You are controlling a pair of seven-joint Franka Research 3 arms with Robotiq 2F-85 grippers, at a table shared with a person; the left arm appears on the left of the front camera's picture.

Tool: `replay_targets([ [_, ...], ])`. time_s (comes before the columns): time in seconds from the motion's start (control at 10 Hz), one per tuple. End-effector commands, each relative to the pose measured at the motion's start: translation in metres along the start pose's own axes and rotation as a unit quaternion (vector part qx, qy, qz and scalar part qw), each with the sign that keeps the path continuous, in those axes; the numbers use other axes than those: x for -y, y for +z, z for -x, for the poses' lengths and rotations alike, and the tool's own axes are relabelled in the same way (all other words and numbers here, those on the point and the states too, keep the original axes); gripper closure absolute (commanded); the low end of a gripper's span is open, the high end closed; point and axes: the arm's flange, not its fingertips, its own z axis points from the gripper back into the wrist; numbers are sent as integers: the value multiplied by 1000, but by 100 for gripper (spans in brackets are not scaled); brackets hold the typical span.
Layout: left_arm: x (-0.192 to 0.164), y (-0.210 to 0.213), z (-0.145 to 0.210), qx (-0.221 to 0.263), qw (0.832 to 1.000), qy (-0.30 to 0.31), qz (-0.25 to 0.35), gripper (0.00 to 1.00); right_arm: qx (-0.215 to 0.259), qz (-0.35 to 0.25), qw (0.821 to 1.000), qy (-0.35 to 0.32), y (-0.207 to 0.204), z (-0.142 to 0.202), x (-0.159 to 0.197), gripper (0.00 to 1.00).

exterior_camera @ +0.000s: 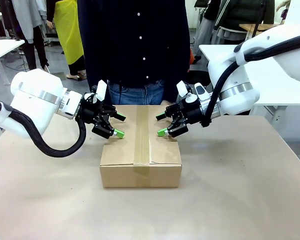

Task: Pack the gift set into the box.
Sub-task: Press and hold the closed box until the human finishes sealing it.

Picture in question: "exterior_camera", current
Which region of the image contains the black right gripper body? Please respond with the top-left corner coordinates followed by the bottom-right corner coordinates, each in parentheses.
top-left (180, 98), bottom-right (210, 125)

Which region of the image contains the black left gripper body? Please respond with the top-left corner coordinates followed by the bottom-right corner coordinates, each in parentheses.
top-left (76, 93), bottom-right (105, 125)

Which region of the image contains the brown cardboard shipping box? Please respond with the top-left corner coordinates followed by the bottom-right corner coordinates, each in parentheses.
top-left (99, 104), bottom-right (183, 189)

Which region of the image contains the clear packing tape strip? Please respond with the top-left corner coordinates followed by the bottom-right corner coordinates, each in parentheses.
top-left (133, 104), bottom-right (151, 188)

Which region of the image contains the person in dark buttoned shirt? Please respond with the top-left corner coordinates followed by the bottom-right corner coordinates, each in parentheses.
top-left (77, 0), bottom-right (192, 106)

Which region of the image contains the person in yellow apron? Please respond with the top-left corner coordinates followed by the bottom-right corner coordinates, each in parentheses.
top-left (46, 0), bottom-right (88, 82)

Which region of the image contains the wooden table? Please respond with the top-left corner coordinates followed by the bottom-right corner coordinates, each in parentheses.
top-left (238, 23), bottom-right (281, 36)

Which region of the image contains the white desk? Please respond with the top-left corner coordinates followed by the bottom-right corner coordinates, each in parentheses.
top-left (0, 38), bottom-right (26, 86)

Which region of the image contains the person in grey coat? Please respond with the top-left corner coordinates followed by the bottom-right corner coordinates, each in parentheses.
top-left (11, 0), bottom-right (50, 72)

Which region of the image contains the person in dark green jacket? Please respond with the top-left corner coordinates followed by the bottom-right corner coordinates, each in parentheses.
top-left (193, 0), bottom-right (276, 64)

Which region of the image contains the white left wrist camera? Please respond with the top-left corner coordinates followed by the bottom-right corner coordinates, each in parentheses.
top-left (90, 79), bottom-right (108, 104)

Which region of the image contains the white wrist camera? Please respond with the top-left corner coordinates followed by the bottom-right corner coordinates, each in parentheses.
top-left (176, 80), bottom-right (199, 104)
top-left (90, 79), bottom-right (108, 104)

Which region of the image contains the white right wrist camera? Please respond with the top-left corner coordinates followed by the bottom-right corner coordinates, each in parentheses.
top-left (176, 80), bottom-right (199, 104)

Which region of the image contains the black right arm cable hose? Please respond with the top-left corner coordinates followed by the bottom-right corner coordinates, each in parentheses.
top-left (201, 32), bottom-right (300, 129)

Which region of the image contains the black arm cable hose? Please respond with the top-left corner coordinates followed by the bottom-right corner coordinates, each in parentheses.
top-left (201, 32), bottom-right (300, 129)
top-left (0, 99), bottom-right (87, 159)

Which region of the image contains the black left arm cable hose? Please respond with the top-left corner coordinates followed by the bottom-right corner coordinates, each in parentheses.
top-left (0, 99), bottom-right (87, 159)

